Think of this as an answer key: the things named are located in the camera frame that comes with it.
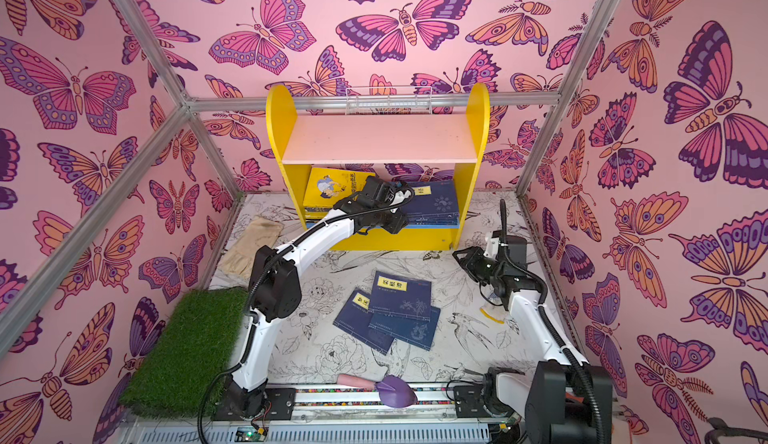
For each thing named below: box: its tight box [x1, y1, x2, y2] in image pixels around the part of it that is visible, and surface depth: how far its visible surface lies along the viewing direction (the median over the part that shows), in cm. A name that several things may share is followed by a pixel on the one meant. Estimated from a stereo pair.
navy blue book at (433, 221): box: [405, 214, 460, 229], surface depth 94 cm
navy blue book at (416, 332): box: [368, 306, 441, 350], surface depth 86 cm
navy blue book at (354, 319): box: [333, 287, 395, 356], surface depth 89 cm
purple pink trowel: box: [336, 374, 418, 408], surface depth 77 cm
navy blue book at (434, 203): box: [404, 180, 459, 226], surface depth 95 cm
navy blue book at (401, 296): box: [370, 271, 432, 322], surface depth 92 cm
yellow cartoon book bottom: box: [303, 167, 376, 220], surface depth 94 cm
